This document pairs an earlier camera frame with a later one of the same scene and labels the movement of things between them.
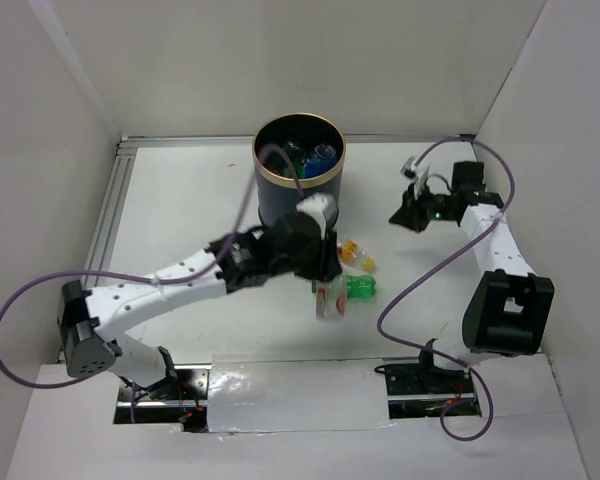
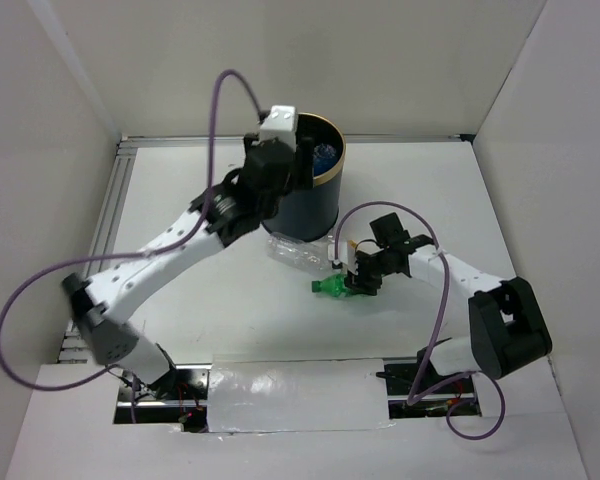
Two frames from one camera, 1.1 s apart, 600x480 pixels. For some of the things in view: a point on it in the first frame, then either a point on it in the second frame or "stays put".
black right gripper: [410, 212] -> [360, 283]
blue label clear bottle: [322, 160] stays put
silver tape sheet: [252, 393] stays put
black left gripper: [327, 263] -> [301, 172]
